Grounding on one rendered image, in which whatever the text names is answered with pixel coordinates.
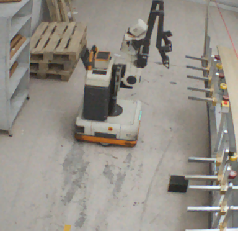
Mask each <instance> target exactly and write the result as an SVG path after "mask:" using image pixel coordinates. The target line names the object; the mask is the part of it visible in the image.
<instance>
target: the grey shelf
mask: <svg viewBox="0 0 238 231"><path fill-rule="evenodd" d="M33 2H34V0H32V2H31V0H22V1H21V2H5V3H0V129H3V130H8V131H9V136H10V137H12V124H13V123H14V119H15V117H16V116H17V114H18V112H19V111H20V108H21V106H22V104H23V103H24V101H25V98H26V97H27V98H26V100H29V99H30V97H29V91H30V90H29V79H30V76H29V69H30V63H29V62H30V43H31V31H32V17H33V5H34V3H33ZM30 7H31V10H30ZM13 15H14V17H13ZM12 17H13V18H12ZM11 20H12V22H11ZM29 20H30V23H29ZM18 34H21V36H22V37H23V36H25V37H26V41H25V42H24V43H23V45H22V46H21V47H20V48H19V49H18V51H16V53H15V55H14V56H12V58H11V59H10V56H9V54H10V50H9V49H10V40H11V39H12V38H13V37H15V36H16V35H18ZM6 43H7V44H6ZM27 49H28V54H27ZM9 59H10V60H9ZM15 61H17V62H18V65H17V67H16V69H15V71H14V72H13V74H12V76H11V78H10V79H9V70H10V67H11V66H12V65H13V63H14V62H15Z"/></svg>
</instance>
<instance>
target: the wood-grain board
mask: <svg viewBox="0 0 238 231"><path fill-rule="evenodd" d="M217 49H218V53H219V56H220V61H221V65H222V69H223V73H224V79H225V82H226V86H227V95H228V96H229V104H230V108H231V116H232V124H233V131H234V139H235V145H236V146H235V148H236V154H237V160H236V161H237V174H238V59H237V57H236V53H235V51H234V49H233V48H227V47H222V46H220V45H217Z"/></svg>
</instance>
